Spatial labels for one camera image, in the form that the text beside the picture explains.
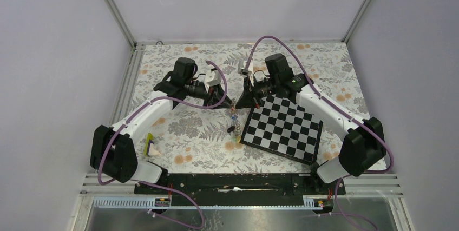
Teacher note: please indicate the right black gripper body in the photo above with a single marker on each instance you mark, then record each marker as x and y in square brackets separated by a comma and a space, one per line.
[256, 90]

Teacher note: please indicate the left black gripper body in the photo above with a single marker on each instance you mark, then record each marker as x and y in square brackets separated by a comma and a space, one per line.
[200, 93]

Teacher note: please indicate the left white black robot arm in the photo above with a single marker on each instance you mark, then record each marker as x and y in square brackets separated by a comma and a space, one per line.
[113, 154]

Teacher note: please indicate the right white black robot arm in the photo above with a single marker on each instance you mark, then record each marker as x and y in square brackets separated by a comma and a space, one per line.
[362, 138]

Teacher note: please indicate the black white checkerboard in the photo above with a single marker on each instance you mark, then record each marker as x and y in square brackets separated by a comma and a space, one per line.
[285, 129]

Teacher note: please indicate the yellow purple white small object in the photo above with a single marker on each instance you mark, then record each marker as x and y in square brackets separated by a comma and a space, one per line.
[149, 148]

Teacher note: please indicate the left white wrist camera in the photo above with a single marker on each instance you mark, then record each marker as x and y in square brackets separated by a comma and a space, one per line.
[212, 78]

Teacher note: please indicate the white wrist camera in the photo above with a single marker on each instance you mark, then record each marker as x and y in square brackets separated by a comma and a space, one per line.
[244, 69]
[212, 78]

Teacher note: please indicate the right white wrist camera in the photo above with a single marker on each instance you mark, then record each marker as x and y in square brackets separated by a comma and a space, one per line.
[244, 69]

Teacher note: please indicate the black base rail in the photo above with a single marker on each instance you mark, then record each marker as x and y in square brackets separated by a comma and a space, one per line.
[232, 190]

